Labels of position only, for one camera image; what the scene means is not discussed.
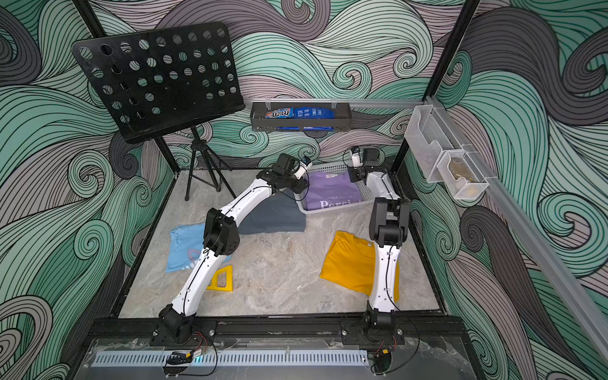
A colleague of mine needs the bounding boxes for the grey t-shirt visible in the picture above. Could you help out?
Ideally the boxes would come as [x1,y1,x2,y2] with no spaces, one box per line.
[237,189,306,235]

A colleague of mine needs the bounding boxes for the purple t-shirt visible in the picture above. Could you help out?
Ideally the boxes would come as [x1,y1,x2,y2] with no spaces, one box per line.
[304,172,363,211]

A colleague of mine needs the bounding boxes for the yellow t-shirt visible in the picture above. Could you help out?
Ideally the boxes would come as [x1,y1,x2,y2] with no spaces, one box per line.
[320,231,400,312]

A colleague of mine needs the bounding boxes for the light blue t-shirt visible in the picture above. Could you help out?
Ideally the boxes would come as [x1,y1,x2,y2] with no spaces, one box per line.
[166,223,205,273]

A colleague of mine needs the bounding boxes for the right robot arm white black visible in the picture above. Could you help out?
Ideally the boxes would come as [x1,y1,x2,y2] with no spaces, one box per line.
[347,146,409,347]

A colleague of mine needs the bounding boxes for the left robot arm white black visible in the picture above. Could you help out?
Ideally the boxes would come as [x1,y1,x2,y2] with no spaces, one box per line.
[158,154,312,345]

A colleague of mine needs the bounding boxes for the white plastic basket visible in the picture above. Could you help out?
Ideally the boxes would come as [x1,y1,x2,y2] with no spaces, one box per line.
[294,162,374,215]

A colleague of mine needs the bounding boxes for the m&m candy packet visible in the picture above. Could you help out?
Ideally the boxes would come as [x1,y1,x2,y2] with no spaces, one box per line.
[264,108,295,119]

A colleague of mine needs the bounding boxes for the blue snack packet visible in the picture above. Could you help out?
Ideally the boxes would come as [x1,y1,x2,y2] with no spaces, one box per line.
[294,107,334,120]

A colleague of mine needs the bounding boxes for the clear bin with brown items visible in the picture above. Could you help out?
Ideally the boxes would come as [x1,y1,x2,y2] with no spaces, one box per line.
[436,150,489,201]

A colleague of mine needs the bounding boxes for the yellow triangular toy block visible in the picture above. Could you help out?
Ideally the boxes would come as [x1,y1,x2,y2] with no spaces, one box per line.
[207,265,234,292]

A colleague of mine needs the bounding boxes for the black perforated music stand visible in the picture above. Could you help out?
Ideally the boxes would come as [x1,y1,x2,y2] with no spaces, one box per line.
[70,21,246,207]

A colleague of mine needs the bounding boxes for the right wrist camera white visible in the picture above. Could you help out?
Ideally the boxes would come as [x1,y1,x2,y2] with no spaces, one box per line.
[350,146,364,168]

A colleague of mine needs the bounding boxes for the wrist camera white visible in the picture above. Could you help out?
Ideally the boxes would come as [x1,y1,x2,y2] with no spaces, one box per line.
[294,157,312,180]
[350,146,364,168]

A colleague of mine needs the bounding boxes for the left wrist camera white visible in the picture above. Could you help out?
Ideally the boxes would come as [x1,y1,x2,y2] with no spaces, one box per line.
[294,157,312,180]

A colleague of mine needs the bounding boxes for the dark metal wall shelf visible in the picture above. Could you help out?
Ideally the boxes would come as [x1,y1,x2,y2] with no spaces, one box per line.
[250,101,352,132]

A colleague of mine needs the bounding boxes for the clear plastic wall bin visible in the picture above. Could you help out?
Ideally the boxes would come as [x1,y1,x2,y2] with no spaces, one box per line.
[405,104,463,183]

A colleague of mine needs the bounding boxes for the white slotted cable duct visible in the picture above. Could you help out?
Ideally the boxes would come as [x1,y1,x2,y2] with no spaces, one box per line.
[91,349,368,367]

